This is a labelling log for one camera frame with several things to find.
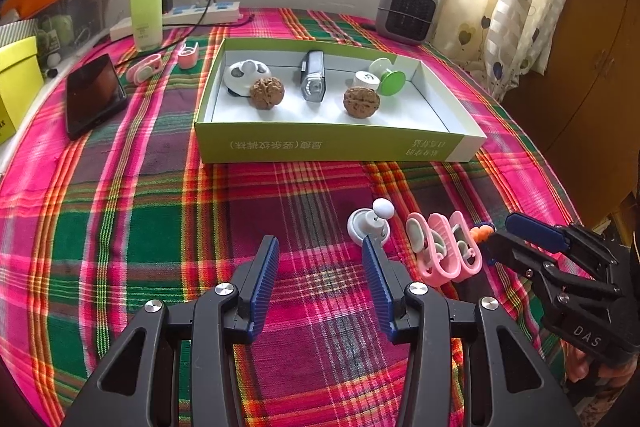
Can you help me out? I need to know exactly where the grey space heater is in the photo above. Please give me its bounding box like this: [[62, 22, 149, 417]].
[[375, 0, 441, 44]]

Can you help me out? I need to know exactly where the white power strip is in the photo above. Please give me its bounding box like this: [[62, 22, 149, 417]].
[[109, 0, 242, 42]]

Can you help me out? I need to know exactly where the green plastic bottle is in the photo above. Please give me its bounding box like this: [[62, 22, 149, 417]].
[[129, 0, 165, 52]]

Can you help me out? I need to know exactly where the green white cardboard box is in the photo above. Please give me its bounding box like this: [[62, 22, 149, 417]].
[[192, 37, 488, 165]]

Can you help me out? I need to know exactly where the small pink hook clip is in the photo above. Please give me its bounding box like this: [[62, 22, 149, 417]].
[[177, 42, 199, 68]]

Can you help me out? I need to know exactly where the blue knitted toy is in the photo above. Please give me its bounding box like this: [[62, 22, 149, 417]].
[[470, 223, 501, 265]]

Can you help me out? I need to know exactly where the white panda-shaped gadget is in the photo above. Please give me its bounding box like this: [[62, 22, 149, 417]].
[[223, 59, 273, 98]]

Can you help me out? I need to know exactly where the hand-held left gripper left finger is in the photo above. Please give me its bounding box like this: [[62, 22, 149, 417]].
[[60, 235, 281, 427]]

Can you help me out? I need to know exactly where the pink white oval clip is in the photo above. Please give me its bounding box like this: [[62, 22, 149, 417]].
[[125, 53, 165, 84]]

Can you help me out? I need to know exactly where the clear storage container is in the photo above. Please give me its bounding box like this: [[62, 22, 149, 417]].
[[30, 0, 113, 58]]

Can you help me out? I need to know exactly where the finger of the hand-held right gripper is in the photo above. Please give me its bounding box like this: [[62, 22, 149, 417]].
[[504, 213, 608, 258], [487, 231, 626, 308]]

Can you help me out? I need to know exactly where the black smartphone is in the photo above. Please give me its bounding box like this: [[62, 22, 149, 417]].
[[65, 53, 128, 141]]

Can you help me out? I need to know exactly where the green white spool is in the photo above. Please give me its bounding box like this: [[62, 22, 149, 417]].
[[369, 58, 408, 98]]

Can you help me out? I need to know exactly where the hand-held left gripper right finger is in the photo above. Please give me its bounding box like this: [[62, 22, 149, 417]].
[[361, 235, 576, 427]]

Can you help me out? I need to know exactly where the white round jar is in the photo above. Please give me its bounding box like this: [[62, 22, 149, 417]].
[[351, 71, 379, 92]]

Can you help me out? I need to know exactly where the striped gift box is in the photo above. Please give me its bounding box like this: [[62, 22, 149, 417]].
[[0, 18, 40, 50]]

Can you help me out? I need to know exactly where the brown walnut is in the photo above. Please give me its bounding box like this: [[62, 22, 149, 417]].
[[249, 77, 287, 110], [342, 87, 382, 120]]

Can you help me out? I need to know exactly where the wooden wardrobe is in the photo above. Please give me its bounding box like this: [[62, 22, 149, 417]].
[[497, 0, 640, 228]]

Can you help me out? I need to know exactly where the person's right hand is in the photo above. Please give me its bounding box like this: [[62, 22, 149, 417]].
[[567, 344, 638, 383]]

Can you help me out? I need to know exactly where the yellow cardboard box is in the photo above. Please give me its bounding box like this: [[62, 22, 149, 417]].
[[0, 36, 46, 145]]

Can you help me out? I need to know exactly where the silver black bike light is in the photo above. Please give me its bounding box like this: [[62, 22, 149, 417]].
[[299, 50, 328, 104]]

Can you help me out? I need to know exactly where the white round knob gadget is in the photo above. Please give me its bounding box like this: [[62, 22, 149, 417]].
[[347, 198, 395, 250]]

